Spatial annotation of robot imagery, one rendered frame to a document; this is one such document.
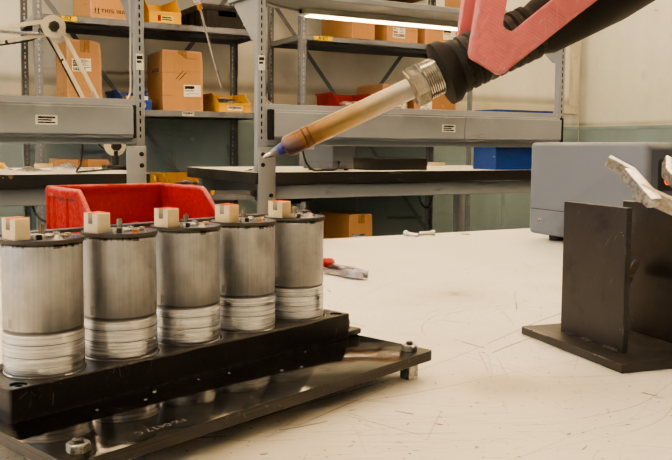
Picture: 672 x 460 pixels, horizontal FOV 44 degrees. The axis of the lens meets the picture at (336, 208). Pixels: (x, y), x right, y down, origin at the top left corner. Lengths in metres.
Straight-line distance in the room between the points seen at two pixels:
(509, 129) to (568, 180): 2.52
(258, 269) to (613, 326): 0.16
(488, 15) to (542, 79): 6.03
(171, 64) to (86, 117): 1.92
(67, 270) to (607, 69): 6.20
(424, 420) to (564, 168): 0.54
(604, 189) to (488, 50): 0.47
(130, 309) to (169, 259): 0.03
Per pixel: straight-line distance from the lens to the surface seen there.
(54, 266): 0.26
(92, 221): 0.28
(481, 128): 3.23
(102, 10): 4.32
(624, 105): 6.28
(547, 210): 0.82
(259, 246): 0.31
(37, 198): 2.63
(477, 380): 0.34
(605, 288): 0.38
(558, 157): 0.81
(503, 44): 0.31
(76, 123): 2.58
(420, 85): 0.31
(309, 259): 0.33
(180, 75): 4.47
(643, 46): 6.21
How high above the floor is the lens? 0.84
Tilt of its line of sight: 4 degrees down
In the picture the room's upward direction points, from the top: straight up
